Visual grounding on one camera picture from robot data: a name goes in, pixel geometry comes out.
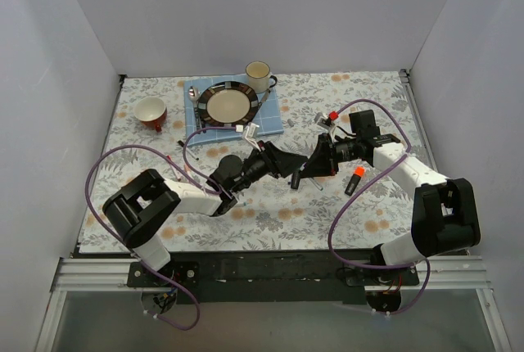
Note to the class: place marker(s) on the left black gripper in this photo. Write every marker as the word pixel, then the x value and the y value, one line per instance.
pixel 269 158

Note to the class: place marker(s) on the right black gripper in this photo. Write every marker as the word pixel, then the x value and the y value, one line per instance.
pixel 326 152

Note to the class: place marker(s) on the orange black highlighter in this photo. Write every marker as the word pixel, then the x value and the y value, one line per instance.
pixel 354 180

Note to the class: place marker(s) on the red white pen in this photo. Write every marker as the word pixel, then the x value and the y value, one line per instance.
pixel 177 176

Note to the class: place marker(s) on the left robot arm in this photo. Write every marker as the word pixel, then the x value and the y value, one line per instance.
pixel 139 209

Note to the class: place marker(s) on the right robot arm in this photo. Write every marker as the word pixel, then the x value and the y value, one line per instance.
pixel 444 217

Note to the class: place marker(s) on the green capped black highlighter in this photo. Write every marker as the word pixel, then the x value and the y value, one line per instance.
pixel 295 180

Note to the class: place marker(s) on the floral tablecloth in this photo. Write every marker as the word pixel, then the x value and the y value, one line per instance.
pixel 269 215

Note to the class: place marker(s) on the metal knife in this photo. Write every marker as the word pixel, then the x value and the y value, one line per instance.
pixel 265 95

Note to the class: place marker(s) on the dark rimmed plate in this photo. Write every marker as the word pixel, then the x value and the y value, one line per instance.
pixel 228 103

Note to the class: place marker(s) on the cream enamel mug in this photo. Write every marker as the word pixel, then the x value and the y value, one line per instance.
pixel 259 77

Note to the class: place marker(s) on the metal spoon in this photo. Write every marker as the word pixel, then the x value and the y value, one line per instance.
pixel 194 97

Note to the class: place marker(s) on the red bowl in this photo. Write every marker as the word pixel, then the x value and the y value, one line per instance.
pixel 151 112

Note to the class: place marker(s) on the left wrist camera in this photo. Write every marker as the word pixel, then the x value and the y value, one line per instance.
pixel 248 133

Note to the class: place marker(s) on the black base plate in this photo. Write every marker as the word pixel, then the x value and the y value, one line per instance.
pixel 267 276

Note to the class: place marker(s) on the aluminium frame rail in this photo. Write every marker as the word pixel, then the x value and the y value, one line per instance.
pixel 455 272

